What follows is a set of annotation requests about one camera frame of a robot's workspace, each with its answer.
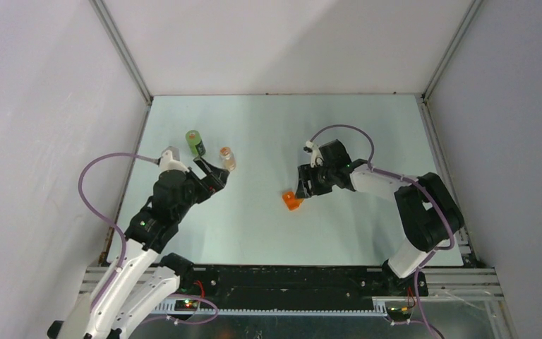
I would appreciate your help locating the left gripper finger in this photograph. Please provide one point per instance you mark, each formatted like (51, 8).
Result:
(218, 185)
(209, 170)

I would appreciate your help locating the clear pill bottle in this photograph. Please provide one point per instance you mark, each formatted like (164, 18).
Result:
(228, 158)

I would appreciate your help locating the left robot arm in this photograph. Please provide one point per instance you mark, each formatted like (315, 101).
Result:
(141, 278)

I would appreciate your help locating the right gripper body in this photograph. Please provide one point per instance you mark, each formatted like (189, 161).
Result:
(322, 173)

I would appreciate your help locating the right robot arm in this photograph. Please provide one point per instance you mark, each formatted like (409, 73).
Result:
(427, 211)

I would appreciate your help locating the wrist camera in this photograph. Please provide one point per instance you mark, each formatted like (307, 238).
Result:
(313, 150)
(170, 160)

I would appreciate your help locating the green pill bottle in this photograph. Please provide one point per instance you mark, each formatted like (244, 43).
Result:
(195, 143)

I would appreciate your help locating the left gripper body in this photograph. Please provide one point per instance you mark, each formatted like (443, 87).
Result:
(197, 189)

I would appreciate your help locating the orange pill box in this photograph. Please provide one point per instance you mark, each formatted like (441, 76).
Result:
(291, 201)

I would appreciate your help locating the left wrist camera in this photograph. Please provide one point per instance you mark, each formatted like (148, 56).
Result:
(170, 160)

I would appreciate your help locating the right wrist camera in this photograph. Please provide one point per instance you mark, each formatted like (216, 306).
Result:
(313, 150)

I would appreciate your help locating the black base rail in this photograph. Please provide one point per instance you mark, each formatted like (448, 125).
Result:
(298, 288)

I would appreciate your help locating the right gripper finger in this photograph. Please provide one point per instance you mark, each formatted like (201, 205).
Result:
(302, 190)
(316, 188)

